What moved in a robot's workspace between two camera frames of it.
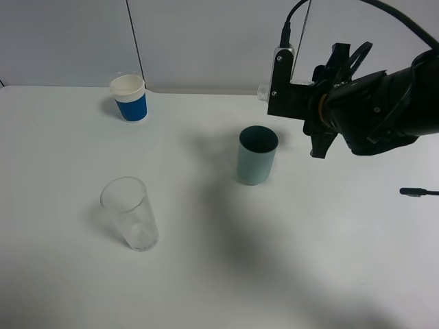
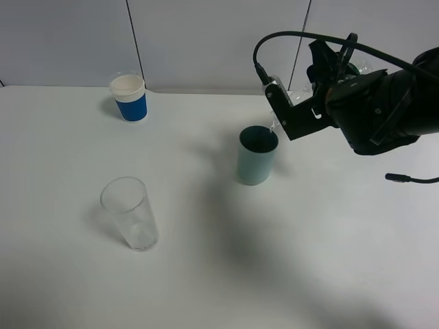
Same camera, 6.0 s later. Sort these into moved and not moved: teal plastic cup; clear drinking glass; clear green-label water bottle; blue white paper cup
Moved: clear green-label water bottle
Not moved: teal plastic cup; blue white paper cup; clear drinking glass
